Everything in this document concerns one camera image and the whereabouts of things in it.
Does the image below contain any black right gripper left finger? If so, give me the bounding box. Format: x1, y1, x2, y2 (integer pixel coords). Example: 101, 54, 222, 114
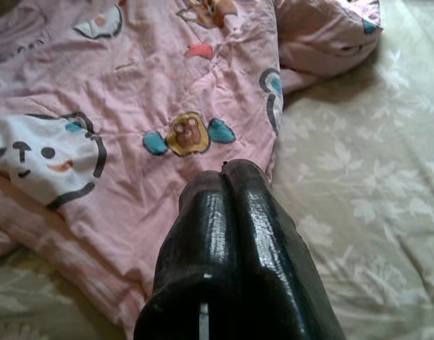
133, 169, 241, 340

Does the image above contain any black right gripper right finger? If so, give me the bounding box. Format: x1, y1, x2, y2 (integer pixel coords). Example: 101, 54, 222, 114
222, 159, 346, 340

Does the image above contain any pink cartoon print quilt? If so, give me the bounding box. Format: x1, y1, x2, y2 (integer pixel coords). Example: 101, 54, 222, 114
0, 0, 384, 312

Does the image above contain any beige floral bed sheet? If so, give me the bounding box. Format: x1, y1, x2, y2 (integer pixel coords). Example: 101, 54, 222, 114
0, 0, 434, 340

